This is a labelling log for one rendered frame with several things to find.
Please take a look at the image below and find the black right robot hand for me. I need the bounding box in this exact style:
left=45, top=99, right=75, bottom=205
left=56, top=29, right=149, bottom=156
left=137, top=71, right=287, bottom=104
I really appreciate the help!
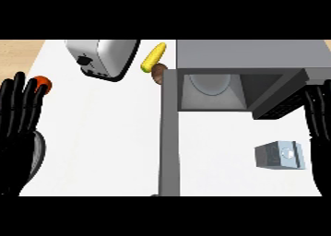
left=304, top=78, right=331, bottom=197

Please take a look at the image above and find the grey microwave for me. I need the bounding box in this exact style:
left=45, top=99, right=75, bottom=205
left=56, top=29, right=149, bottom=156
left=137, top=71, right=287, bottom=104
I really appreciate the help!
left=175, top=40, right=331, bottom=121

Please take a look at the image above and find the silver toaster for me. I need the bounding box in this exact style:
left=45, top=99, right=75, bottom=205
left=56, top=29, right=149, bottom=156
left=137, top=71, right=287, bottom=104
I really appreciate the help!
left=64, top=40, right=143, bottom=83

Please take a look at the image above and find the grey microwave door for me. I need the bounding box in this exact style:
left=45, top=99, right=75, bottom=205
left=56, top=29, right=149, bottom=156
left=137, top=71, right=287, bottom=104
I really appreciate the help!
left=157, top=68, right=183, bottom=197

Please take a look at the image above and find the yellow corn cob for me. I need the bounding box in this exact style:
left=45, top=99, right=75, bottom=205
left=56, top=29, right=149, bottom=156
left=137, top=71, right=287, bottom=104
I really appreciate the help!
left=141, top=41, right=168, bottom=73

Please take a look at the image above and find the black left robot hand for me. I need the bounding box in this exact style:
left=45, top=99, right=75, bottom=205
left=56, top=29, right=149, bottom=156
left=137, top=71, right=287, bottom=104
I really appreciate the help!
left=0, top=71, right=50, bottom=197

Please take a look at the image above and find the orange round fruit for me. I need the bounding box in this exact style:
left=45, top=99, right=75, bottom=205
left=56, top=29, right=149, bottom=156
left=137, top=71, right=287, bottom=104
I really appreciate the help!
left=32, top=76, right=54, bottom=93

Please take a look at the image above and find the brown potato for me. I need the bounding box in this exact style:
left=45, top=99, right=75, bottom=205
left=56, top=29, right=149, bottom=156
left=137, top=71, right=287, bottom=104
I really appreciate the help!
left=150, top=63, right=169, bottom=85

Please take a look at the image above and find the pale grey milk carton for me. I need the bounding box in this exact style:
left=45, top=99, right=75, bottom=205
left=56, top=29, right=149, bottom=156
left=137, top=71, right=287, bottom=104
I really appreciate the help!
left=253, top=140, right=307, bottom=171

